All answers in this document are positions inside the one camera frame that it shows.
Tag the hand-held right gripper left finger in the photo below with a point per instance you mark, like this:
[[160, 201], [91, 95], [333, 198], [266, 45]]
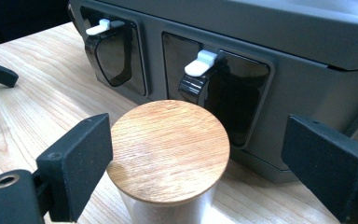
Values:
[[77, 165]]

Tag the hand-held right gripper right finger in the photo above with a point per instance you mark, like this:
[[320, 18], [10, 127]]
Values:
[[332, 168]]

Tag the dark grey corner shelf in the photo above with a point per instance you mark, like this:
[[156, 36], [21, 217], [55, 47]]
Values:
[[307, 93]]

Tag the glass jar with wooden lid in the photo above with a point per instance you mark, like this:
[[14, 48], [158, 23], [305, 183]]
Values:
[[167, 149]]

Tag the black hook with white tip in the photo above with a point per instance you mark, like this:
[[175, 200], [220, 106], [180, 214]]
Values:
[[200, 63], [98, 28]]

